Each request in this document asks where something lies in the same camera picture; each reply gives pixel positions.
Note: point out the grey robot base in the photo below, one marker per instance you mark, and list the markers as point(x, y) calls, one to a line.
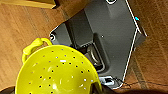
point(110, 33)

